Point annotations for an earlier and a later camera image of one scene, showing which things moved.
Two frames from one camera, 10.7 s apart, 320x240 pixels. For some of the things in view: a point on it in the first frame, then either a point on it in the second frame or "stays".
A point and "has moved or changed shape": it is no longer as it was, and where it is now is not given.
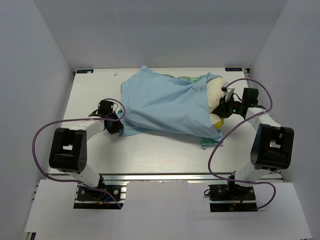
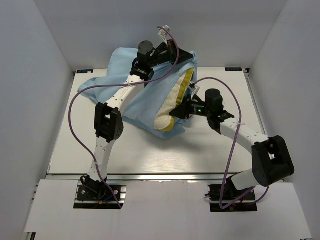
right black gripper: x=221 y=110 to x=184 y=110
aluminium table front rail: x=152 y=177 stays
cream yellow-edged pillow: x=216 y=88 has moved or changed shape
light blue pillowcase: x=151 y=101 has moved or changed shape
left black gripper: x=118 y=126 to x=172 y=52
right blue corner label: x=233 y=69 stays
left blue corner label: x=84 y=71 stays
